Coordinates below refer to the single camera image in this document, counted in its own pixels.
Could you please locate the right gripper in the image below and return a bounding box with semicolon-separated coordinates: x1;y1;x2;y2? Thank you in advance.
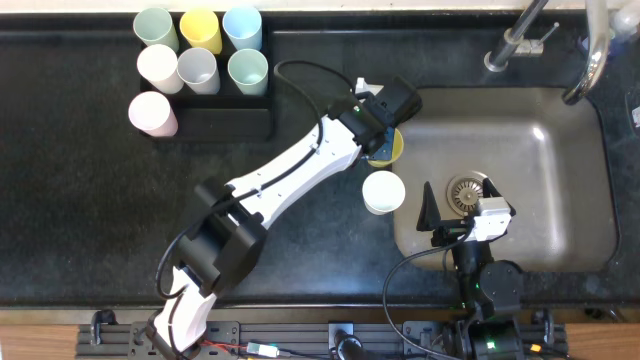
415;177;504;248

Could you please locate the steel tap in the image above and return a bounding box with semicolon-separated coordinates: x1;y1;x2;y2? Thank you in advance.
482;0;615;107

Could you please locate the mounting rail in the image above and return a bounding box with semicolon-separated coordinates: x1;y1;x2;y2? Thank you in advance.
74;308;571;360

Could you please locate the black cable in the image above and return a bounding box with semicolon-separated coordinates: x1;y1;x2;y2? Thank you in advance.
154;59;357;302
381;227;474;360

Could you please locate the blue cup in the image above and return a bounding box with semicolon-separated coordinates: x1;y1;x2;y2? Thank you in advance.
221;5;264;52

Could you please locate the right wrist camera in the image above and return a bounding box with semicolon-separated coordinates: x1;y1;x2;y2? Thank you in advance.
468;195;514;243

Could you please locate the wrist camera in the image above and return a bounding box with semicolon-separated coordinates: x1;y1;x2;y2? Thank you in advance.
468;195;514;243
354;77;385;98

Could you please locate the green cup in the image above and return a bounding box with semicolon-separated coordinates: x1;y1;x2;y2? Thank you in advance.
132;6;181;52
226;47;270;97

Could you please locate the black tray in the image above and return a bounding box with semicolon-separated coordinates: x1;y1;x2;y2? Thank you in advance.
138;13;276;144

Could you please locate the white cup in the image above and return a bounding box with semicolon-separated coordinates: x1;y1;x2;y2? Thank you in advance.
135;43;185;96
361;169;407;217

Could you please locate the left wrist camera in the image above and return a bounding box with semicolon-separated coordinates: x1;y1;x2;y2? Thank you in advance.
354;77;385;98

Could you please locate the yellow cup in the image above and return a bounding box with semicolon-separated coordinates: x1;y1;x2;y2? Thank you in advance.
178;8;224;56
366;127;405;169

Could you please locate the pink cup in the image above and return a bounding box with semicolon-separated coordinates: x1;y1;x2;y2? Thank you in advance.
127;90;180;139

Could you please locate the grey cup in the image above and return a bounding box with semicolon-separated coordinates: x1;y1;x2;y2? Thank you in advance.
176;46;222;96

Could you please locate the steel sink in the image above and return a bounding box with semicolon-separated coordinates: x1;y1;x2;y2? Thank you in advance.
390;86;620;274

